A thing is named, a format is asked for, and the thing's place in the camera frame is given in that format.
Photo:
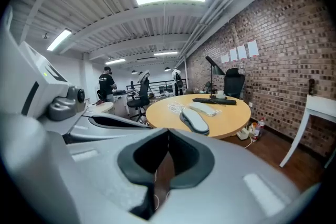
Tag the dark figurine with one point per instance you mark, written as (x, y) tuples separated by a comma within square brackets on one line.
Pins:
[(311, 86)]

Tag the white ceiling pipe bundle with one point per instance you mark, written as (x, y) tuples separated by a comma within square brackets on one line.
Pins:
[(223, 2)]

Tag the orange white jug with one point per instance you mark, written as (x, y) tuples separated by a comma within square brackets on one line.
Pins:
[(252, 130)]

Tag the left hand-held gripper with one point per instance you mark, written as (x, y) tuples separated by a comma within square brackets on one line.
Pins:
[(39, 86)]

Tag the small oval table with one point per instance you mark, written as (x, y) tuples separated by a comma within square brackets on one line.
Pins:
[(101, 106)]

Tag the white side table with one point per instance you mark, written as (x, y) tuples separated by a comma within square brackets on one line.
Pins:
[(320, 107)]

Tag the black high-back office chair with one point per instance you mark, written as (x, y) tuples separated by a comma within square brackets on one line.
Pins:
[(233, 84)]

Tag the black keyboard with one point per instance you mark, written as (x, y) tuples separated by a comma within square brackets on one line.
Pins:
[(215, 101)]

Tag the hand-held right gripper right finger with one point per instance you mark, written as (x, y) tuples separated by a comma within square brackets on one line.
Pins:
[(236, 178)]

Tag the black metal railing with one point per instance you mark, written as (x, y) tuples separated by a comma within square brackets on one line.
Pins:
[(157, 83)]

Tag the cream white insole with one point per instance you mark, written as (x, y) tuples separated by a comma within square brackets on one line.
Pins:
[(203, 108)]

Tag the clear plastic bag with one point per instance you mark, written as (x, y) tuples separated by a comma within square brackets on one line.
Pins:
[(218, 111)]

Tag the white power strip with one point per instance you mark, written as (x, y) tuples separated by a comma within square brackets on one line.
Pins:
[(242, 133)]

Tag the white cup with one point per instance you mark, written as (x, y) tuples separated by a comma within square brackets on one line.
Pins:
[(220, 93)]

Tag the black pendant lamp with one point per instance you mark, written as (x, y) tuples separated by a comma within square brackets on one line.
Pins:
[(167, 69), (134, 72)]

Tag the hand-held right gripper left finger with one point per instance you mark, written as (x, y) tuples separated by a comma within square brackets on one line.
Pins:
[(105, 178)]

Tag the clear bottle red cap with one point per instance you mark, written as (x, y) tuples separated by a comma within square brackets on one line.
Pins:
[(260, 127)]

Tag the white paper sheet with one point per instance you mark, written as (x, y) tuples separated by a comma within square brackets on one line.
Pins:
[(224, 59)]

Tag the white garment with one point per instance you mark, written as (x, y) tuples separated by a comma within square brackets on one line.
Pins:
[(144, 76)]

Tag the grey-edged white insole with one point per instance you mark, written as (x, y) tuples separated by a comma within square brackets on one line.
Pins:
[(195, 120)]

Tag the monitor stand base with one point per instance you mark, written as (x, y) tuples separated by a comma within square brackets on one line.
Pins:
[(218, 70)]

